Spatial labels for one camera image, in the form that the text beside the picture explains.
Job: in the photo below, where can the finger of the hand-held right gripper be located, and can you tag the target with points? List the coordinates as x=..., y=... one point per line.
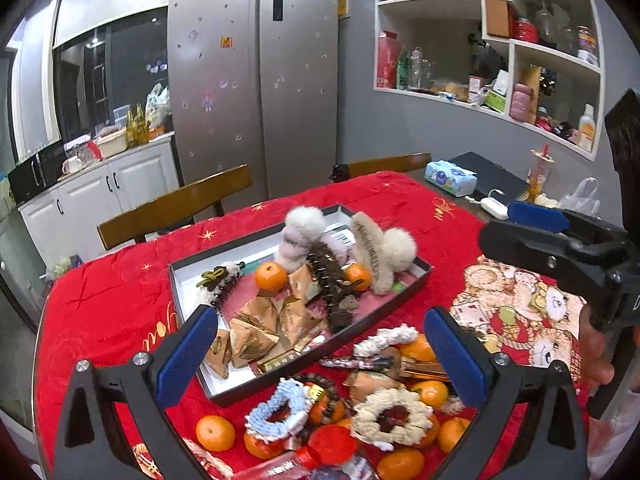
x=537, y=215
x=530, y=252

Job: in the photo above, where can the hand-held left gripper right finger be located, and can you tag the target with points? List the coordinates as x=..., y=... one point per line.
x=456, y=357

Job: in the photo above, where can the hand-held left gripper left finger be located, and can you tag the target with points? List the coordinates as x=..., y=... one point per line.
x=184, y=357

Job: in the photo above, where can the pile of tangerines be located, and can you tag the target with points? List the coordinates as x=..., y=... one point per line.
x=215, y=432

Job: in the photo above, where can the dark shallow box tray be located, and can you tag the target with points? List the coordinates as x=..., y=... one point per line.
x=200, y=272

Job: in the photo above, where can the heap of kraft pyramid packets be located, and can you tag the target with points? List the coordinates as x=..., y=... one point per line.
x=260, y=312

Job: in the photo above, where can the long brown fluffy hair clip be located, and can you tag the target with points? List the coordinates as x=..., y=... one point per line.
x=327, y=275

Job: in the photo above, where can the dark wooden desktop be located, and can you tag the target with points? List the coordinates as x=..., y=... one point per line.
x=450, y=201

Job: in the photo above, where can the person's right hand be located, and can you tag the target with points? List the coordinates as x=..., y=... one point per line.
x=596, y=350

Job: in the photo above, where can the drink cup with red straw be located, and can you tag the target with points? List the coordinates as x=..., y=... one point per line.
x=540, y=172

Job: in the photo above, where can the black notebook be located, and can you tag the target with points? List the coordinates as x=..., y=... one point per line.
x=495, y=175

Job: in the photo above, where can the white lotion bottle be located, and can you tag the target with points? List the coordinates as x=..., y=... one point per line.
x=587, y=130

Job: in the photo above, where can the white lace scrunchie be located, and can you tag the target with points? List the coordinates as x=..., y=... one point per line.
x=387, y=339

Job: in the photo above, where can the black and green hair clip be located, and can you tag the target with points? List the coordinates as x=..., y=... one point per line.
x=220, y=280

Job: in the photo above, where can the kraft paper snack packet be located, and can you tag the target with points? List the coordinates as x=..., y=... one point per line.
x=372, y=385

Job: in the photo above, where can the red printed blanket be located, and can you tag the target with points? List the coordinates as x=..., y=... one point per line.
x=115, y=300

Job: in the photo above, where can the cream knitted scrunchie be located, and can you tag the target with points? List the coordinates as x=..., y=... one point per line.
x=372, y=400

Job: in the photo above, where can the blue wet wipes pack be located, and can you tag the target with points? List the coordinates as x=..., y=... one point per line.
x=450, y=177

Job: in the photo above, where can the blue and white scrunchie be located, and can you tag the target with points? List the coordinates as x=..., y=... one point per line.
x=260, y=415

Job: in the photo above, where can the patterned slim hair clip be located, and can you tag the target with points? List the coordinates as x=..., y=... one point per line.
x=357, y=362

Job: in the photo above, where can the gold foil candy bar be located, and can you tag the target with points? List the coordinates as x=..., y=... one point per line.
x=282, y=361

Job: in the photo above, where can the pink flask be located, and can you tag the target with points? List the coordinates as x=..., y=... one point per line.
x=522, y=102

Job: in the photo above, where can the orange tangerine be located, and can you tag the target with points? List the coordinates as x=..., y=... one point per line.
x=357, y=276
x=271, y=276

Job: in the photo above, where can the white fluffy hair claw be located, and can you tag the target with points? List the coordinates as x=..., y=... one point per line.
x=390, y=255

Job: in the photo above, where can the green tissue box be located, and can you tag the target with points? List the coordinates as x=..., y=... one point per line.
x=496, y=100

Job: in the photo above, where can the pink transparent packet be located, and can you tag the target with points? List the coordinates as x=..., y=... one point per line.
x=280, y=467

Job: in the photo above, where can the colourful printed jar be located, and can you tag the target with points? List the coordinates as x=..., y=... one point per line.
x=587, y=44

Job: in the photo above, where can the red hair accessory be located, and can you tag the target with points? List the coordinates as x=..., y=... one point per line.
x=330, y=442

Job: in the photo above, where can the bagged yellow bread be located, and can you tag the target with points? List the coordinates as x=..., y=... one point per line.
x=450, y=90

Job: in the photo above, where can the wooden chair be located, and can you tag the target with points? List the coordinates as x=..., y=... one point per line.
x=175, y=205
x=390, y=164

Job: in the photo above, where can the iridescent foil packet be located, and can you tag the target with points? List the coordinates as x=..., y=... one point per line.
x=345, y=473

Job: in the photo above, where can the white barcode label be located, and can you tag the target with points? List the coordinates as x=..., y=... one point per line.
x=342, y=235

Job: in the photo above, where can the pink fluffy scrunchie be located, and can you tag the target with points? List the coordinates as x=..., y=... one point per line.
x=302, y=230

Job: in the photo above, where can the clear glass jar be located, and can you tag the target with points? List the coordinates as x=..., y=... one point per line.
x=550, y=25

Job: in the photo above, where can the white kitchen cabinet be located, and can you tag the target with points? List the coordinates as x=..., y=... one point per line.
x=100, y=195

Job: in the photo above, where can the red tin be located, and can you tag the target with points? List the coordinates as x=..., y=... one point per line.
x=526, y=31

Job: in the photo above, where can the brown cardboard box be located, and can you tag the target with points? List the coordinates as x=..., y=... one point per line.
x=497, y=17

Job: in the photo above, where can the tall red gift box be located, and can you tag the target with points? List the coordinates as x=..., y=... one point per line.
x=387, y=60

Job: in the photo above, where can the white mug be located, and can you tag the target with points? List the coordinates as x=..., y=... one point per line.
x=72, y=164

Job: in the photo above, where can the beige plastic basin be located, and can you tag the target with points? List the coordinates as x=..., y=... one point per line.
x=112, y=144

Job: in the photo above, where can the yellow glass bottle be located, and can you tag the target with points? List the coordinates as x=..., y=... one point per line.
x=131, y=129
x=142, y=126

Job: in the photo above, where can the black microwave oven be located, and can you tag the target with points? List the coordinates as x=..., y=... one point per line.
x=35, y=172

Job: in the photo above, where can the clear plastic container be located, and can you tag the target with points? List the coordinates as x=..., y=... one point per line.
x=121, y=116

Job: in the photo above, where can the white printed plastic bag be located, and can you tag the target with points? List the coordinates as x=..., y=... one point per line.
x=159, y=105

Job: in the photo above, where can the silver double-door refrigerator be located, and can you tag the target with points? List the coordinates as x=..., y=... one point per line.
x=260, y=85

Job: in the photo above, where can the dark kitchen window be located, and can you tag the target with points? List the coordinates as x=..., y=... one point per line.
x=110, y=75

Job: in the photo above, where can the white wall shelf unit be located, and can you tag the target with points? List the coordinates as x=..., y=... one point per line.
x=500, y=47

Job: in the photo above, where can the yellow wall notice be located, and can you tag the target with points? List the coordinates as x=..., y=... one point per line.
x=342, y=6

